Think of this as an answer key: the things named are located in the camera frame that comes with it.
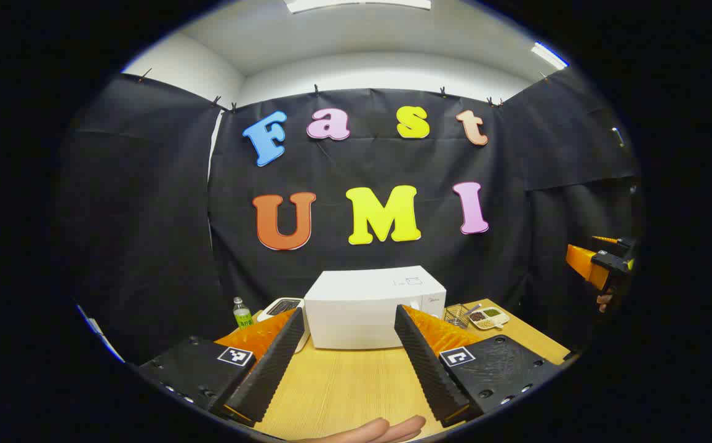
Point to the white microwave oven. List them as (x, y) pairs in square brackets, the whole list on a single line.
[(362, 307)]

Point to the white toaster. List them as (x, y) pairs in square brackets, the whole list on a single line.
[(279, 306)]

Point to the green label drink bottle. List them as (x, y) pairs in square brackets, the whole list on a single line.
[(242, 317)]

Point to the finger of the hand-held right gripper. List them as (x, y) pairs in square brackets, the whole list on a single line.
[(584, 263), (605, 239)]

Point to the white divided condiment dish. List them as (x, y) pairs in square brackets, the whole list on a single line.
[(490, 318)]

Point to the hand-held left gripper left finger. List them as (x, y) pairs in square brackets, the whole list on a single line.
[(269, 369)]

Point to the black backdrop cloth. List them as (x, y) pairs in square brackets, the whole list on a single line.
[(146, 215)]

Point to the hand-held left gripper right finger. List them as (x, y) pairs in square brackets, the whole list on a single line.
[(423, 363)]

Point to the long ceiling light panel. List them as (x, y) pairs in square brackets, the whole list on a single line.
[(356, 3)]

